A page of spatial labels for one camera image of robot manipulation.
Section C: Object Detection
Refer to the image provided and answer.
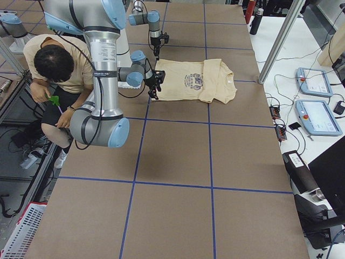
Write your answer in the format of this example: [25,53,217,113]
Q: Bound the orange connector board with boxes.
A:
[269,106,281,119]

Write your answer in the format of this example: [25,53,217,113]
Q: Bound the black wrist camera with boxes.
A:
[153,70,165,84]
[160,33,169,44]

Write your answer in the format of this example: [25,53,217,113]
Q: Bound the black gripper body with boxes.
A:
[146,78,161,97]
[150,36,161,56]

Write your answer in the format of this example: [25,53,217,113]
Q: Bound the near blue teach pendant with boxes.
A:
[295,100,343,136]

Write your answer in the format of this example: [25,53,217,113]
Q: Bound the green handled tool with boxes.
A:
[45,95,63,114]

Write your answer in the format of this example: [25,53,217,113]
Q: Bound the black monitor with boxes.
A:
[308,138,344,215]

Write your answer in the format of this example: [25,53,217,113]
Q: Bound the aluminium frame post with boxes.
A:
[258,0,305,85]

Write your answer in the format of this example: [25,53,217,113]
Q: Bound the white perforated basket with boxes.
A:
[1,202,47,258]

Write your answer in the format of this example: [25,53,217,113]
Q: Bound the red bottle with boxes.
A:
[245,0,256,24]

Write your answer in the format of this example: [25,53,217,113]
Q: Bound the black power adapter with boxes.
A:
[333,101,345,115]

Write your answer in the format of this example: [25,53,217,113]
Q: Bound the cream long-sleeve graphic shirt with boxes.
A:
[156,59,237,104]

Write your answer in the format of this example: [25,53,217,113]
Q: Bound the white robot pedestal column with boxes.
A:
[116,29,141,89]

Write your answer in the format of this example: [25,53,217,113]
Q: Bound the seated person in beige shirt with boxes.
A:
[23,34,93,169]

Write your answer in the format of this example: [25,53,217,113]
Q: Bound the far blue teach pendant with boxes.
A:
[296,67,333,98]

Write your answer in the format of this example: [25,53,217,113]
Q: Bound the blue teach pendant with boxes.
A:
[295,100,343,136]
[296,67,333,98]

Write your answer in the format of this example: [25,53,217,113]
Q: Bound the black tumbler bottle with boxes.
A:
[250,8,264,35]

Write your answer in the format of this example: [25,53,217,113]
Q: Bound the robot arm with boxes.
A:
[44,1,169,148]
[128,1,165,60]

